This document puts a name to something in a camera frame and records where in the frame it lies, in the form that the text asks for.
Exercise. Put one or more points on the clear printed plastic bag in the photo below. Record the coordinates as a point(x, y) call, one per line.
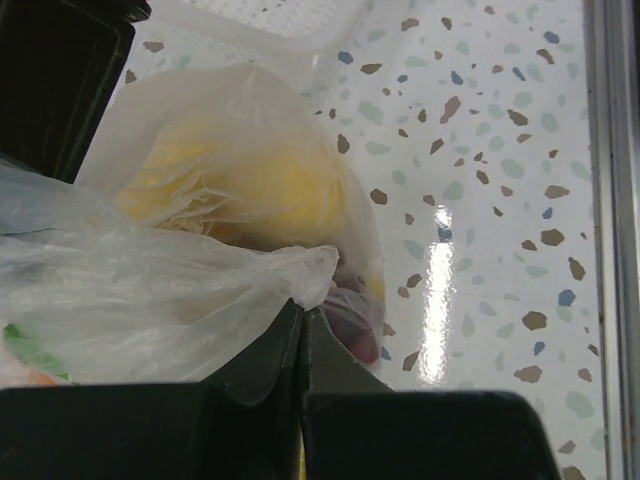
point(89, 296)

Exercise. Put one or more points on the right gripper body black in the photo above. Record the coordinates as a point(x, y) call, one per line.
point(60, 63)

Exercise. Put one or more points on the orange fake pineapple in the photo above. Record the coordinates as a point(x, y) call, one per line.
point(38, 379)

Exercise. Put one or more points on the aluminium frame rail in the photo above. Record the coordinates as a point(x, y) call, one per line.
point(612, 57)

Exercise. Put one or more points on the red fake grapes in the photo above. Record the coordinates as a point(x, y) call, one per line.
point(354, 308)

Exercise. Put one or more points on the yellow fake mango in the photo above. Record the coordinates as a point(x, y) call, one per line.
point(263, 195)

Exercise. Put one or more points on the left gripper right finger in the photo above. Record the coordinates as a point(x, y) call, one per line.
point(355, 427)

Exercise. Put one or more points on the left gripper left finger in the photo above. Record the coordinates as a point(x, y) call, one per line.
point(241, 422)

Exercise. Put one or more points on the white plastic basket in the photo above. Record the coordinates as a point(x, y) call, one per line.
point(300, 41)

